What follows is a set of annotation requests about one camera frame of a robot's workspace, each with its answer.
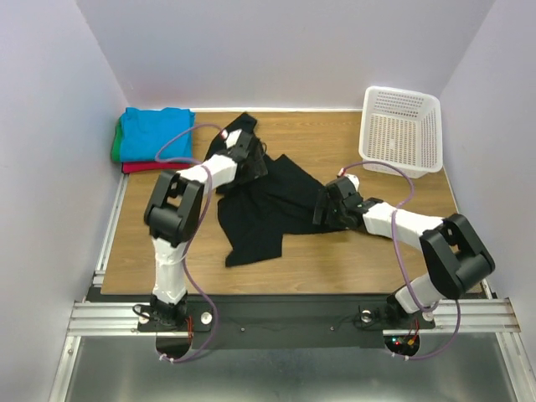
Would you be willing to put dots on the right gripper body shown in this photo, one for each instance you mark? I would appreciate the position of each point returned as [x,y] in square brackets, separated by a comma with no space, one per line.
[324,208]

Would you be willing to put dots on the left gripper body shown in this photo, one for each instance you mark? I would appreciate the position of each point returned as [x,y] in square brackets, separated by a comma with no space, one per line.
[255,170]

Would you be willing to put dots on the black t shirt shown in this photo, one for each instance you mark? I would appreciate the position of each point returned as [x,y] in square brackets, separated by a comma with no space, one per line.
[255,216]

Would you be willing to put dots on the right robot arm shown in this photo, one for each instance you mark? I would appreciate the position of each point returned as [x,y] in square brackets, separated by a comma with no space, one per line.
[455,257]

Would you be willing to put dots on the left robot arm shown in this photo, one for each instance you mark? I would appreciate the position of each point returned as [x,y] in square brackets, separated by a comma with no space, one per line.
[174,212]

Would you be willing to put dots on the white plastic basket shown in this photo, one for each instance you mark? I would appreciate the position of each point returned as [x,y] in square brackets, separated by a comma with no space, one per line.
[401,129]

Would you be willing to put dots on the blue folded t shirt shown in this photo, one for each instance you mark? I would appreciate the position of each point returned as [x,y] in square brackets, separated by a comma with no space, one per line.
[146,132]

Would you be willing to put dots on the red folded t shirt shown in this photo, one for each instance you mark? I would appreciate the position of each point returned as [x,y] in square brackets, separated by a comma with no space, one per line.
[140,167]

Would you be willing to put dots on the green folded t shirt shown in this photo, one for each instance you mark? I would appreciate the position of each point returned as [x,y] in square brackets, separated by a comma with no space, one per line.
[116,144]

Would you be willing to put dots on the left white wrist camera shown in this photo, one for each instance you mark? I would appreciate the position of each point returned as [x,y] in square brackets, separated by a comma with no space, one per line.
[230,138]

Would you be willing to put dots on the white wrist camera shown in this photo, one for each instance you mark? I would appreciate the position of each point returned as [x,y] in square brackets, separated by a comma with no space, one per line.
[230,138]
[351,177]

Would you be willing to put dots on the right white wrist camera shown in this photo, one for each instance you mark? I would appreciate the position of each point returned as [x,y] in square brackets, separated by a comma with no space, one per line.
[351,177]

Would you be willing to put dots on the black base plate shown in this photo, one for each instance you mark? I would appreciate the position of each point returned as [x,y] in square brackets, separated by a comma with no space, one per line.
[370,316]

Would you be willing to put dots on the aluminium frame rail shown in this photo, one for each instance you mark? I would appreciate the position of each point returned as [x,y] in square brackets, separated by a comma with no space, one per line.
[118,319]

